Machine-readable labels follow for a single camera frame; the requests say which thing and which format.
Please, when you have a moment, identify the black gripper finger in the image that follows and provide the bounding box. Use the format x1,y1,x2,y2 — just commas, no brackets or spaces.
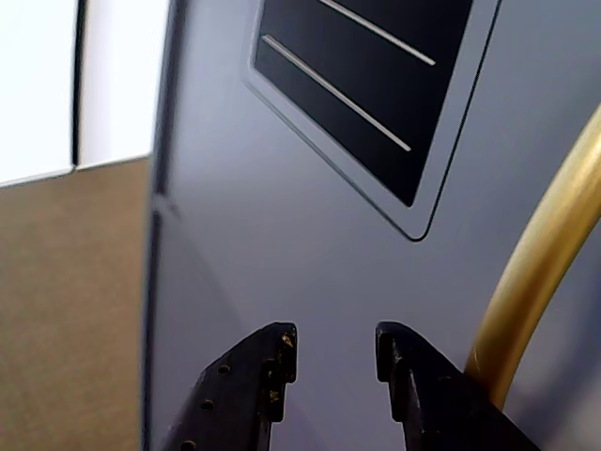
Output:
159,321,300,451
374,320,541,451

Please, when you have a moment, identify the gold curved door handle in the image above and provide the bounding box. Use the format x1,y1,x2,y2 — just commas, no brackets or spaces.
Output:
464,101,601,414

